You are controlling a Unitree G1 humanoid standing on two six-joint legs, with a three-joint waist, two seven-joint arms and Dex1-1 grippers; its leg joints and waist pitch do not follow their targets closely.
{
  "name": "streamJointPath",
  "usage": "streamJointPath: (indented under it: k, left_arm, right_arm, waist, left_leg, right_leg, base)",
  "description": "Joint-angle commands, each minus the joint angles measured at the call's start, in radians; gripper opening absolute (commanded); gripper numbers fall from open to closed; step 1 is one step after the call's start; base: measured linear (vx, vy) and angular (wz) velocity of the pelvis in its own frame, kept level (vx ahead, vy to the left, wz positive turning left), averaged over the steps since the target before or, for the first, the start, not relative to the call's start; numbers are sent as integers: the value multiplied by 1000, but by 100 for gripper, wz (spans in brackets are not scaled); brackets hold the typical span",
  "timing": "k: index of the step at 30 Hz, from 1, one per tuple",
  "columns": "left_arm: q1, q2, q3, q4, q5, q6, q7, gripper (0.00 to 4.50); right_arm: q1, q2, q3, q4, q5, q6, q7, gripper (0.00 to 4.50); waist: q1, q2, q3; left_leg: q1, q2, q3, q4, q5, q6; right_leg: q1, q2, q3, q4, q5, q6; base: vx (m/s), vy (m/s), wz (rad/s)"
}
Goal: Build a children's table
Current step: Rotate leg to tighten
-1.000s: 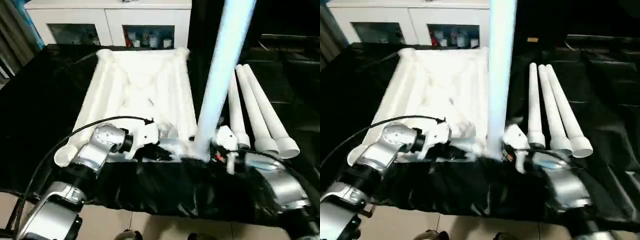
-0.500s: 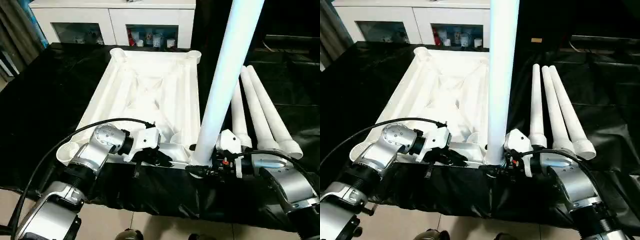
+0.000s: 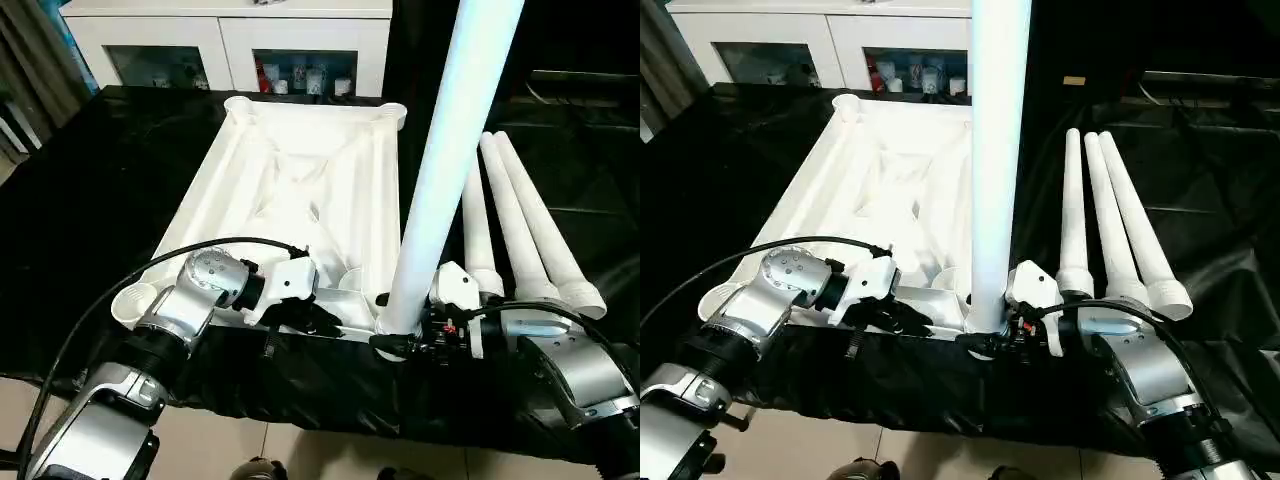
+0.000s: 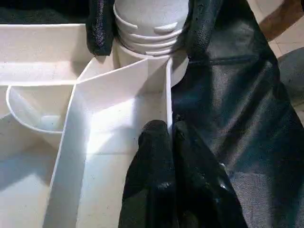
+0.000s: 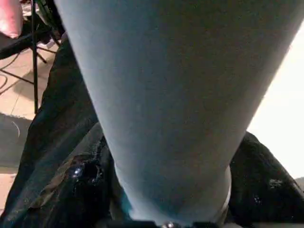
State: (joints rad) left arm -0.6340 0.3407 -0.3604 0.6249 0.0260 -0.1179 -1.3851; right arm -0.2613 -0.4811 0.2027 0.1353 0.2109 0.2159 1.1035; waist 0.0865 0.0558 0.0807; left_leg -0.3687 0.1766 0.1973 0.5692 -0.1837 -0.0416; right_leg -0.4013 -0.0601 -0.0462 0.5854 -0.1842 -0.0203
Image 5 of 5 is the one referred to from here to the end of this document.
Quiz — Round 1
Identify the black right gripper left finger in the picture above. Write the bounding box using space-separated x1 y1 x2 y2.
14 124 134 228

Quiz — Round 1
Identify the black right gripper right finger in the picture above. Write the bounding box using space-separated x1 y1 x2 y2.
227 132 304 224

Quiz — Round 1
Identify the white plastic table top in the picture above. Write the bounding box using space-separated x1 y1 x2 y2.
247 23 304 182

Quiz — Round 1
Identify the white plastic table leg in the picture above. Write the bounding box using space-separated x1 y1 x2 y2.
53 0 304 226

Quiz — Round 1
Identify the grey floor rug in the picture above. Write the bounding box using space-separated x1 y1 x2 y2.
0 113 36 175

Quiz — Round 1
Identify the pink soft object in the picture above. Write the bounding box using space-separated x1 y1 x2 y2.
0 0 24 39

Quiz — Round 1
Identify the black folding stand frame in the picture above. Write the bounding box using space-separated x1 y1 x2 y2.
0 0 63 114

